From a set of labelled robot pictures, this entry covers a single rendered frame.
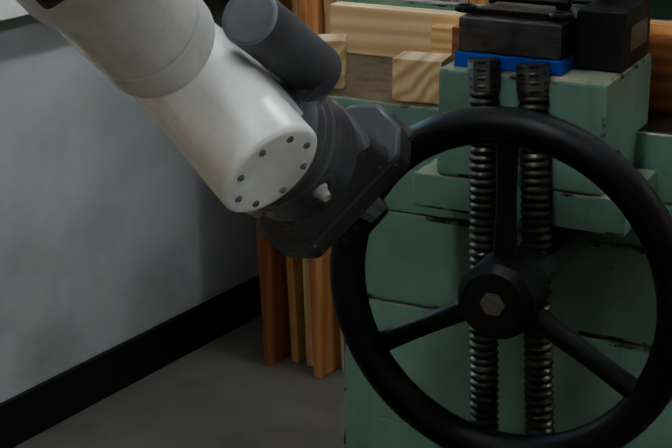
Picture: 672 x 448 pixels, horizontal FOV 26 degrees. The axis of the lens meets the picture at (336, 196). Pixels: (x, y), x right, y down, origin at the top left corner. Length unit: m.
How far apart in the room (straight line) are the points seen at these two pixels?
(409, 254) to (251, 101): 0.55
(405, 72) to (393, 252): 0.17
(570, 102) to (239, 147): 0.41
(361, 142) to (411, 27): 0.53
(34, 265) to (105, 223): 0.19
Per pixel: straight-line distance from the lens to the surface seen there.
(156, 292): 2.91
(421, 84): 1.30
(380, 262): 1.35
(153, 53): 0.73
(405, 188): 1.32
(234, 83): 0.81
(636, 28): 1.19
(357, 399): 1.41
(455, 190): 1.19
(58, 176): 2.64
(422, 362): 1.37
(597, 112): 1.13
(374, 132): 0.99
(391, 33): 1.48
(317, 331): 2.86
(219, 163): 0.80
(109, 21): 0.69
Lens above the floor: 1.21
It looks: 18 degrees down
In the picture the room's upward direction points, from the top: straight up
